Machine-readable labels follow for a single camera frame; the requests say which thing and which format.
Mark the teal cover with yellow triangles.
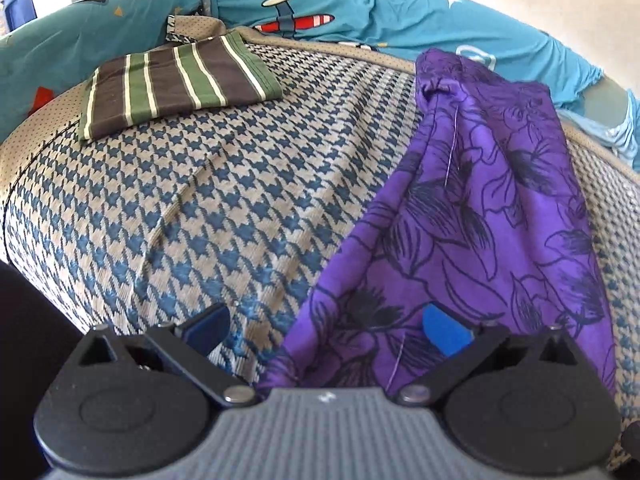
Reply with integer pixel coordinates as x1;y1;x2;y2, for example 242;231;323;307
0;0;217;134

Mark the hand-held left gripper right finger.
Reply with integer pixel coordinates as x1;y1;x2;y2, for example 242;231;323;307
395;302;581;407

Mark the grey sofa back cushion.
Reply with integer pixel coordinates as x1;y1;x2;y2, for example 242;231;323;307
581;79;632;129

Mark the blue cover with white script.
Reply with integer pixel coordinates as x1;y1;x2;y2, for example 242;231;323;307
211;0;607;112

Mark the blue plastic box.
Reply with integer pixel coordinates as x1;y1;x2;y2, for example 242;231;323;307
0;0;42;37

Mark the green brown striped folded garment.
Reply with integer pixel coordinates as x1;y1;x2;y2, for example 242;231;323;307
76;31;284;143

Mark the purple floral shirt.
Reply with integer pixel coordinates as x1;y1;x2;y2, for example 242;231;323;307
254;46;619;402

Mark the houndstooth sofa cover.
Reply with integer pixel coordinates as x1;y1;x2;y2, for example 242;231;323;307
0;14;640;472

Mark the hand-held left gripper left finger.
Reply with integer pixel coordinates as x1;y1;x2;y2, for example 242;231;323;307
69;302;261;408

